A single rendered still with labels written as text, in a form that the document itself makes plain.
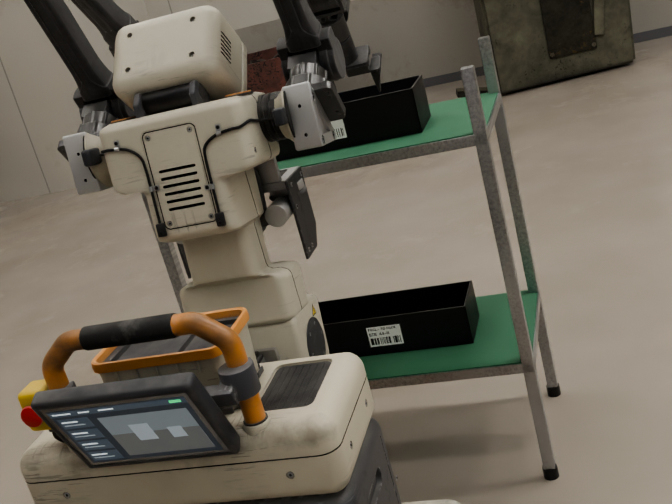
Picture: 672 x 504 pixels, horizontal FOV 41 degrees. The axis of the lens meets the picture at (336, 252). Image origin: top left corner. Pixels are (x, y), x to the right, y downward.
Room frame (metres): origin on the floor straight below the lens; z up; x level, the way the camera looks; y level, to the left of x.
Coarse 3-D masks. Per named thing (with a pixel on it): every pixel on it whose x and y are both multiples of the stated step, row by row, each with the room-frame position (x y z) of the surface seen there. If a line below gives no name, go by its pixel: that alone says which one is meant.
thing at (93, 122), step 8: (96, 112) 1.75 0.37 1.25; (104, 112) 1.75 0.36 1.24; (88, 120) 1.75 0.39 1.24; (96, 120) 1.74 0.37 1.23; (104, 120) 1.74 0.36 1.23; (112, 120) 1.75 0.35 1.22; (80, 128) 1.73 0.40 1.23; (88, 128) 1.72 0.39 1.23; (96, 128) 1.71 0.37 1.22; (64, 152) 1.72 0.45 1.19
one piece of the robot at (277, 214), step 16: (272, 160) 1.67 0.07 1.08; (272, 176) 1.67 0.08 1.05; (288, 176) 1.70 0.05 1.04; (272, 192) 1.70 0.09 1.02; (288, 192) 1.65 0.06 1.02; (304, 192) 1.72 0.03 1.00; (272, 208) 1.63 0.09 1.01; (288, 208) 1.64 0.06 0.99; (304, 208) 1.70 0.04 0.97; (272, 224) 1.63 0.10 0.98; (304, 224) 1.67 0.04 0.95; (304, 240) 1.65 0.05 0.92
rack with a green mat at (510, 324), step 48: (480, 48) 2.41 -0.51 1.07; (480, 96) 2.03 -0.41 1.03; (384, 144) 2.15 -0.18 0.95; (432, 144) 2.05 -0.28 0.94; (480, 144) 2.01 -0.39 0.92; (528, 240) 2.40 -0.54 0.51; (528, 288) 2.41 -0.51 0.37; (480, 336) 2.22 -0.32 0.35; (528, 336) 2.01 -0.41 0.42; (384, 384) 2.13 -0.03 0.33; (528, 384) 2.01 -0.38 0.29
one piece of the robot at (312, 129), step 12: (300, 84) 1.54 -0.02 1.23; (288, 96) 1.55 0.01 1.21; (300, 96) 1.54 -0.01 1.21; (312, 96) 1.54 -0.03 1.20; (300, 108) 1.54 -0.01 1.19; (312, 108) 1.53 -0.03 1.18; (300, 120) 1.54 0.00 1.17; (312, 120) 1.53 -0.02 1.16; (324, 120) 1.57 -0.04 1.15; (300, 132) 1.53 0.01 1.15; (312, 132) 1.53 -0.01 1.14; (324, 132) 1.56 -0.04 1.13; (300, 144) 1.53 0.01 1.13; (312, 144) 1.53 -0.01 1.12; (324, 144) 1.53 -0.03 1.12
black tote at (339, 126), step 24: (360, 96) 2.38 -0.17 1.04; (384, 96) 2.19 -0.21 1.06; (408, 96) 2.17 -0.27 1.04; (336, 120) 2.23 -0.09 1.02; (360, 120) 2.21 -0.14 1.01; (384, 120) 2.19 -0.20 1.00; (408, 120) 2.17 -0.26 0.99; (288, 144) 2.27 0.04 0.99; (336, 144) 2.23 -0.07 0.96; (360, 144) 2.21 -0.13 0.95
